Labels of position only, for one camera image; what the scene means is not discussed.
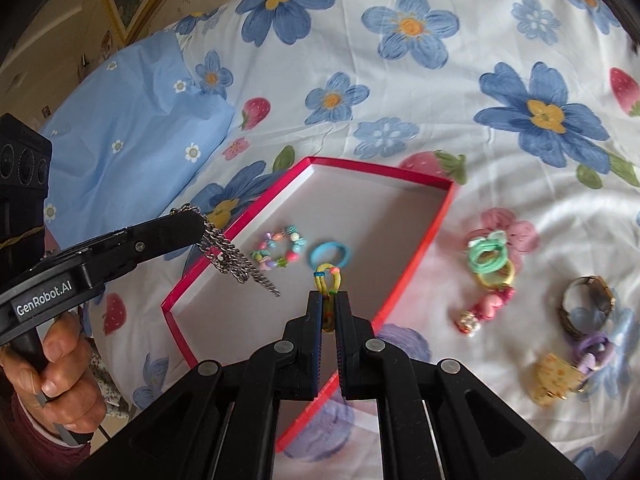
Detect blue hair tie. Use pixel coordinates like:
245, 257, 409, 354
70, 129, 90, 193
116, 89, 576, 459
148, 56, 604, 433
308, 241, 352, 273

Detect red shallow box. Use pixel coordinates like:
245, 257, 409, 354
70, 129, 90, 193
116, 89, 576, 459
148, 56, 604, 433
161, 156, 456, 458

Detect small-flowered cloth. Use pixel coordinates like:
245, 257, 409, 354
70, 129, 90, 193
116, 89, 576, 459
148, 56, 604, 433
92, 352, 133, 413

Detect green cat-ear hair ties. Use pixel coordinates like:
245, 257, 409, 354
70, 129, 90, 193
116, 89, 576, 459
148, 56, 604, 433
467, 230, 511, 275

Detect yellow multicolour hair tie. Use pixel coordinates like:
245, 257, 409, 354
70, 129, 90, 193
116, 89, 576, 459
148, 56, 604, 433
313, 262, 347, 333

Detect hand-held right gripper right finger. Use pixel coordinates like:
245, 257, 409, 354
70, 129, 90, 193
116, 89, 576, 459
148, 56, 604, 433
336, 292, 586, 480

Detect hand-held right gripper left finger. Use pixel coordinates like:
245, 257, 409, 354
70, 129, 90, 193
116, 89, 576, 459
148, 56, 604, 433
65, 292, 326, 480

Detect silver chain necklace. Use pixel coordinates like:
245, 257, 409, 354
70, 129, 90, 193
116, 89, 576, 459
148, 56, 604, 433
170, 203, 282, 297

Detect person's left forearm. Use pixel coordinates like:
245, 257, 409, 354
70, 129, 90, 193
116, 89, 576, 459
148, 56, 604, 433
0, 392, 93, 480

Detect light blue pillow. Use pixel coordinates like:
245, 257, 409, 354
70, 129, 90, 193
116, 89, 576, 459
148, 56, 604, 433
37, 30, 236, 266

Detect floral bed sheet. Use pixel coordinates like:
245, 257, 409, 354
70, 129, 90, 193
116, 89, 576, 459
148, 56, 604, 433
85, 0, 640, 480

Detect purple scrunchie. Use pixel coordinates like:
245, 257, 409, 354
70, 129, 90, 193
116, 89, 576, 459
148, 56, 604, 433
565, 331, 623, 376

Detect person's left hand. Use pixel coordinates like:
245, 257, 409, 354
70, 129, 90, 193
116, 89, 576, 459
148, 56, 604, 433
0, 316, 107, 443

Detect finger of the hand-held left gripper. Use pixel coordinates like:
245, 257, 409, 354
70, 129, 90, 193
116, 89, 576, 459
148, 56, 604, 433
47, 210, 207, 281

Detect yellow hair claw clip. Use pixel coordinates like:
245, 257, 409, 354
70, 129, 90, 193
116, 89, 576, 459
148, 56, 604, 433
532, 352, 591, 402

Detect gold square wristwatch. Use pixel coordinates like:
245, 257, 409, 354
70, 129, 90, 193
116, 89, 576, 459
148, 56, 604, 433
558, 275, 617, 336

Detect colourful beaded bracelet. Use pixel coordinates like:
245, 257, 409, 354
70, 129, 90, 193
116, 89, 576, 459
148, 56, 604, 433
250, 226, 305, 272

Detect pink bead charm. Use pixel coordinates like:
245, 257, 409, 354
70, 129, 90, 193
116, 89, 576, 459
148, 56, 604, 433
454, 285, 516, 336

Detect plain yellow hair tie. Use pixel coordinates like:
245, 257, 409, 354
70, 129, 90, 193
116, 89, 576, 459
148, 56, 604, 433
477, 260, 517, 291

